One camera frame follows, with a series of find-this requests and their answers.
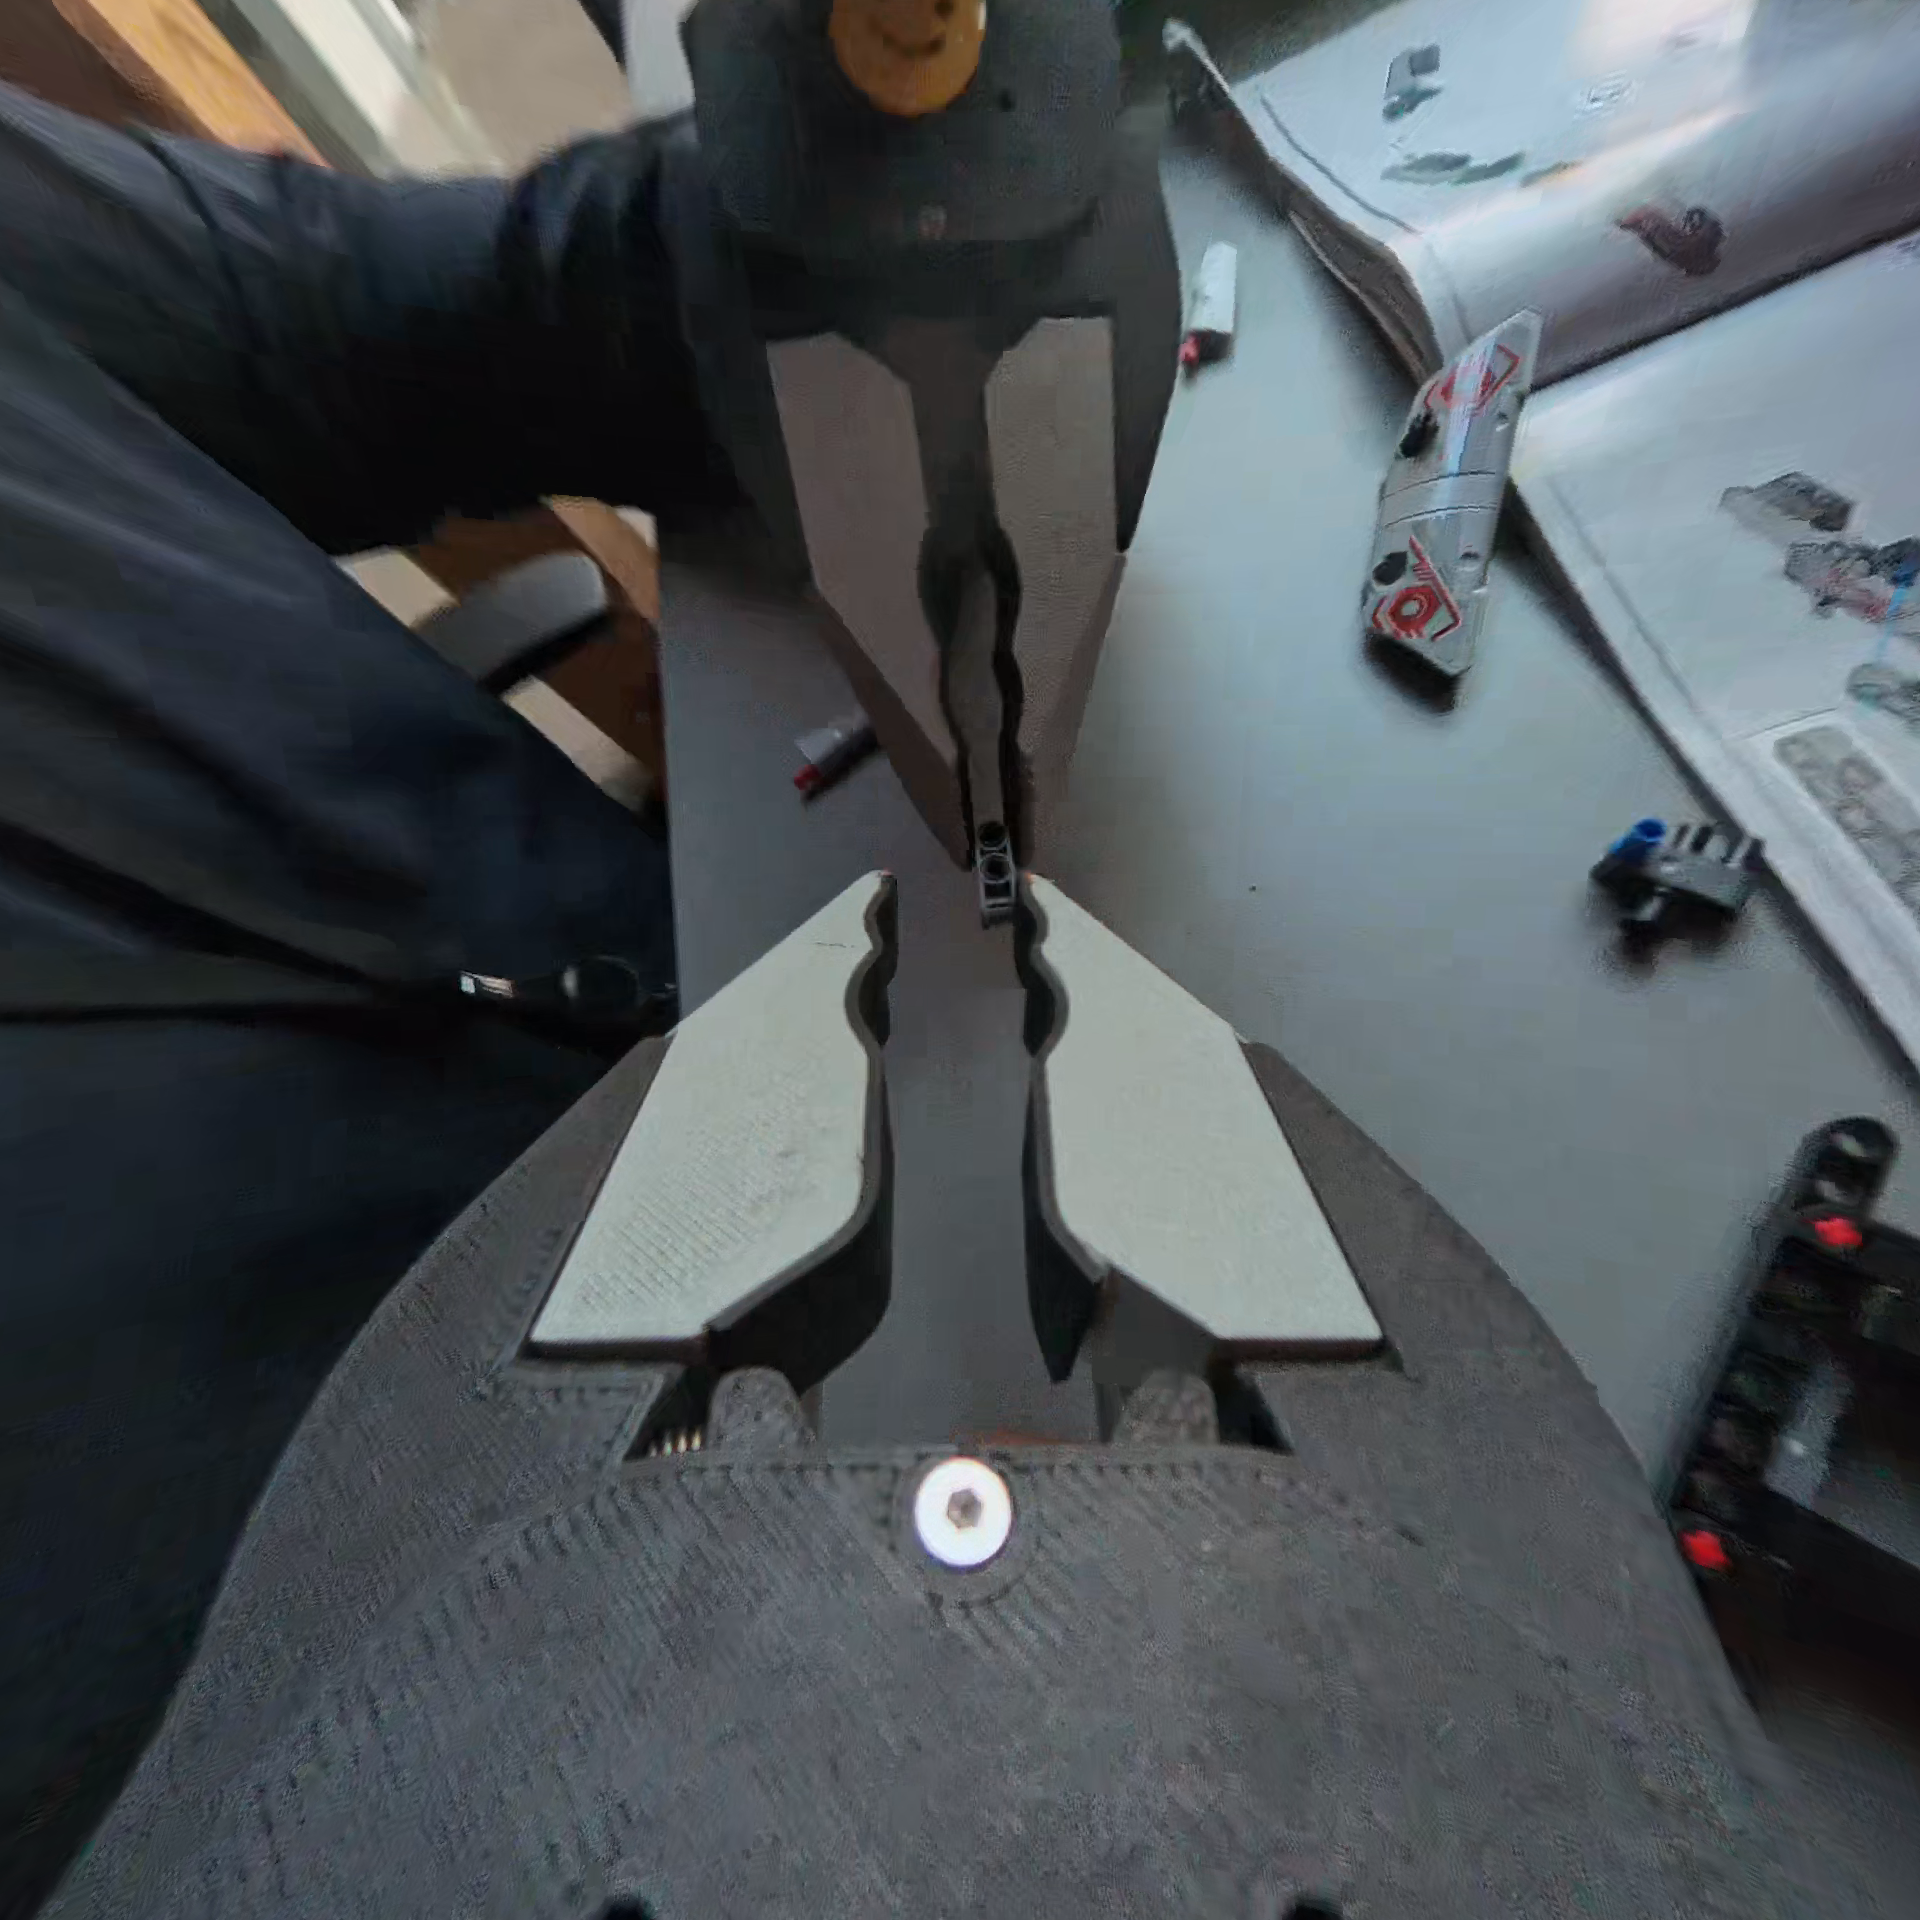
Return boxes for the black lego frame red pins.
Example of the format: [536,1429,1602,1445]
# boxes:
[1665,1115,1920,1629]

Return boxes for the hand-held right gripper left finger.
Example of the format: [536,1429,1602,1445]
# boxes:
[529,870,902,1399]

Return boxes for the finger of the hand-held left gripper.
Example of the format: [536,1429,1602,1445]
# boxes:
[768,329,1003,871]
[979,313,1128,876]

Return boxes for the wooden board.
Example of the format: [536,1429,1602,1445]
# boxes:
[44,0,332,168]

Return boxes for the person's dark clothed torso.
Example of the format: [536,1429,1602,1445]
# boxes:
[0,284,681,1914]

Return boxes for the person's left forearm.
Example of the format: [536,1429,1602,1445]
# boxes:
[0,81,753,560]

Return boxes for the wooden chair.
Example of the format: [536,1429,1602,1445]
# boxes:
[345,493,672,819]

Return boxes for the dark grey lego piece red pin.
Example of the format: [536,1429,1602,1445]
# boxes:
[790,712,882,796]

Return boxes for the lego instruction booklet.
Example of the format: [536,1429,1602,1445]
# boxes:
[1162,0,1920,1073]

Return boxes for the black lego assembly blue pin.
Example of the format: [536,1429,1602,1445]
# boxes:
[1591,816,1770,948]

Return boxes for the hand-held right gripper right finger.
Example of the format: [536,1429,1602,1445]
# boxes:
[1016,874,1386,1385]

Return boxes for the light grey lego beam red pin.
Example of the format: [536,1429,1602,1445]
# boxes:
[1178,240,1242,374]

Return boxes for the black zipper pull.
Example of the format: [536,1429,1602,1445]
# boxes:
[457,956,681,1020]

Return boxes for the silver lego panel red sticker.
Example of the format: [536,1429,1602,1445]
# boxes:
[1363,306,1549,679]

